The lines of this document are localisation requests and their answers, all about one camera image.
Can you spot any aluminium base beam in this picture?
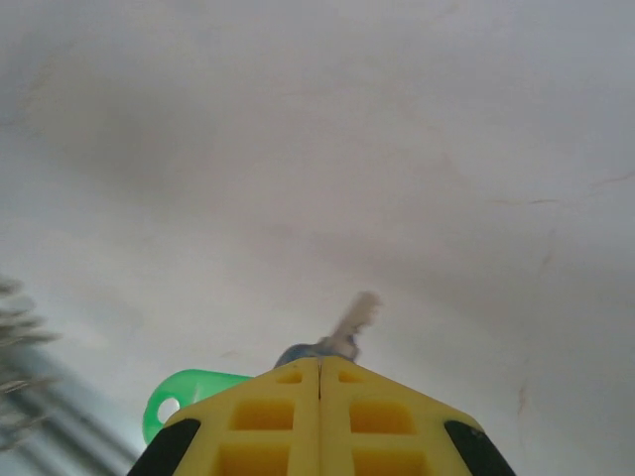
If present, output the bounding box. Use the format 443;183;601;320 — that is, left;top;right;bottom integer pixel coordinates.
0;341;143;472

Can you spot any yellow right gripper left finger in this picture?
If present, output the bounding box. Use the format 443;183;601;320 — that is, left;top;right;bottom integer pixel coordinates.
126;357;319;476

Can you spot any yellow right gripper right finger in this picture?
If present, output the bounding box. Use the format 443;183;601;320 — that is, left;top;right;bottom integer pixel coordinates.
319;356;520;476

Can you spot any key with green tag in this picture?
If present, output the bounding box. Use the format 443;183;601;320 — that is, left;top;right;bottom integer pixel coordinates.
142;291;383;445

